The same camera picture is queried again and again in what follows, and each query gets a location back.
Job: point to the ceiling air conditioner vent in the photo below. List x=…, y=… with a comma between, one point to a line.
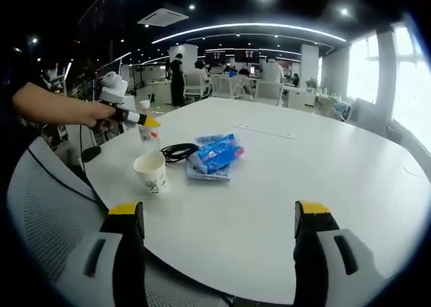
x=163, y=15

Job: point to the small black oval object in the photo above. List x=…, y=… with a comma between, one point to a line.
x=91, y=153

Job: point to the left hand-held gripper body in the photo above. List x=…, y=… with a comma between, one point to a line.
x=114, y=90

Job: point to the person's left hand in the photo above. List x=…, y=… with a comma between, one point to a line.
x=99, y=113

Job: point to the curved ceiling light strip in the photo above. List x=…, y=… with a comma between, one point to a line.
x=249, y=26

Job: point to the potted green plant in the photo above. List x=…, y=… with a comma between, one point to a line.
x=312, y=84

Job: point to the blue tissue pack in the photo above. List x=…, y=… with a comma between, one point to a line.
x=219, y=153

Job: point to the white table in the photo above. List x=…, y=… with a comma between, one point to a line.
x=235, y=202

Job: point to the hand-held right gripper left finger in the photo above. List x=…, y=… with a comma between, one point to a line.
x=107, y=253

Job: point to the grey mesh office chair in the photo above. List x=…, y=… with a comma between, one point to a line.
x=47, y=212

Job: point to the clear plastic water bottle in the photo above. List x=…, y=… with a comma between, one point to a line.
x=151, y=138

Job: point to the packaged blue sponge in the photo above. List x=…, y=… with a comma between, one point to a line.
x=208, y=175

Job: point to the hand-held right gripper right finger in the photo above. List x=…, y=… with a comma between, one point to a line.
x=320, y=253

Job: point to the white paper cup green print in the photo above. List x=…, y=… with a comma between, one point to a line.
x=151, y=175

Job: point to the white office chair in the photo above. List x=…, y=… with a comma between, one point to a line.
x=195, y=86
x=269, y=93
x=226, y=86

